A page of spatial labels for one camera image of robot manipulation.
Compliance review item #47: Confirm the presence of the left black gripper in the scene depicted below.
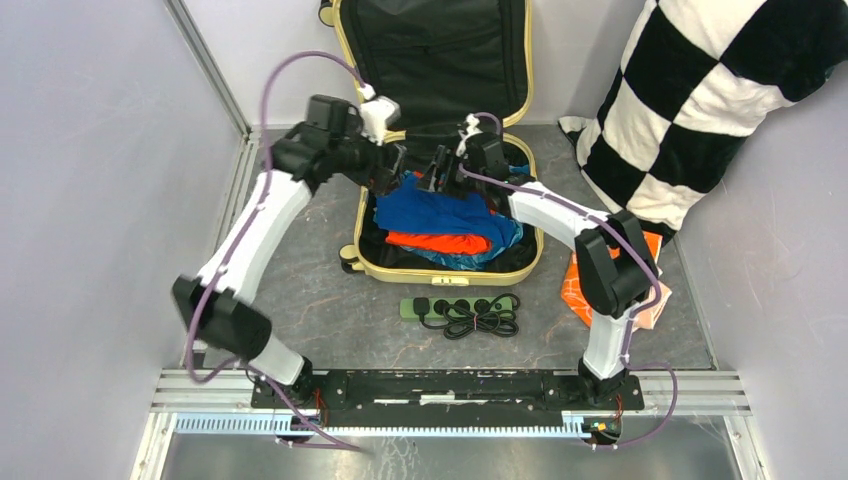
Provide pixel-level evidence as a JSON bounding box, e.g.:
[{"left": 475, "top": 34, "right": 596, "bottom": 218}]
[{"left": 329, "top": 116, "right": 404, "bottom": 197}]

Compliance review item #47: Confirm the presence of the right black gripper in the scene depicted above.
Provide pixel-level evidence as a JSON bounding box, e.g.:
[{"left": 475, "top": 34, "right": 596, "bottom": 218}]
[{"left": 413, "top": 146, "right": 485, "bottom": 203}]

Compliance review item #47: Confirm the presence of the blue cloth garment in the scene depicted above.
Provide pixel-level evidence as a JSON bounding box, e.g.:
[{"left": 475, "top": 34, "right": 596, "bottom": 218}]
[{"left": 374, "top": 173, "right": 522, "bottom": 248}]

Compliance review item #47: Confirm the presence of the orange red t-shirt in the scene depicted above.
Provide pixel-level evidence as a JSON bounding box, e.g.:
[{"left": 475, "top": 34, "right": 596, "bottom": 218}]
[{"left": 384, "top": 170, "right": 495, "bottom": 258}]

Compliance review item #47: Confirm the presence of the yellow hard-shell suitcase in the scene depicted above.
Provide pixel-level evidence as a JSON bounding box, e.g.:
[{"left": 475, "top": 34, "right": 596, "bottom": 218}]
[{"left": 321, "top": 1, "right": 543, "bottom": 287}]

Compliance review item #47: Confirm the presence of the green power strip with cable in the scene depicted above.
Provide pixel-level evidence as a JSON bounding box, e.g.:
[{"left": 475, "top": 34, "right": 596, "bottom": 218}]
[{"left": 399, "top": 293, "right": 521, "bottom": 340}]

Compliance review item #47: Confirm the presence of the orange white towel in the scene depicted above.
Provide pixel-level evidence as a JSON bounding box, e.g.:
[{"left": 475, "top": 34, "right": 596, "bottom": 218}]
[{"left": 560, "top": 231, "right": 672, "bottom": 331}]

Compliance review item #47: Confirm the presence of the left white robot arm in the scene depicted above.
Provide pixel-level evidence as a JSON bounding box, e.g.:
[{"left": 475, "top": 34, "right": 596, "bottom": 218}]
[{"left": 172, "top": 95, "right": 405, "bottom": 408}]

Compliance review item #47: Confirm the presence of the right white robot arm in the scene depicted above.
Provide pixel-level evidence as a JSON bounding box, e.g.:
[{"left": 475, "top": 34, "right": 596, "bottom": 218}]
[{"left": 417, "top": 132, "right": 661, "bottom": 408}]

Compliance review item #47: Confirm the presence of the black white checkered blanket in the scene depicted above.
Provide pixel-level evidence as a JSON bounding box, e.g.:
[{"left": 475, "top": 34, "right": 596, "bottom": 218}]
[{"left": 558, "top": 1, "right": 847, "bottom": 241}]

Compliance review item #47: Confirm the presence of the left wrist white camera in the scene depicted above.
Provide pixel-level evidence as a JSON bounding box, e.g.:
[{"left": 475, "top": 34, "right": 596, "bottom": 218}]
[{"left": 358, "top": 83, "right": 401, "bottom": 145}]

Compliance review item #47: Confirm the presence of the wrist white camera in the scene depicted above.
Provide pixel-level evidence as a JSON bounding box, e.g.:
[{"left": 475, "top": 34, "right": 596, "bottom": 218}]
[
  {"left": 454, "top": 114, "right": 483, "bottom": 158},
  {"left": 358, "top": 83, "right": 401, "bottom": 145}
]

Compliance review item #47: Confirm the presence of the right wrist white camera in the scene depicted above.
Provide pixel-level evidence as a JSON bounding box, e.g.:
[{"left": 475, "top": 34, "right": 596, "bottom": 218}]
[{"left": 454, "top": 114, "right": 483, "bottom": 158}]

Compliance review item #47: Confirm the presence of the aluminium frame rail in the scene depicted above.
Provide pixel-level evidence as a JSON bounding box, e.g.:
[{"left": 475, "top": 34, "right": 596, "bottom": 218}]
[{"left": 164, "top": 0, "right": 252, "bottom": 136}]

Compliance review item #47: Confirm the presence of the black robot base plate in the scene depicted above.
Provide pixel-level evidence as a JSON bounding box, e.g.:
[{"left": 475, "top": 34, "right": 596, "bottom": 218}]
[{"left": 288, "top": 369, "right": 645, "bottom": 428}]

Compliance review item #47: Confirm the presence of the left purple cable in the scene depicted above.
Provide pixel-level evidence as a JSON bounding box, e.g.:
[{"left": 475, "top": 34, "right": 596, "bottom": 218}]
[{"left": 182, "top": 50, "right": 372, "bottom": 455}]

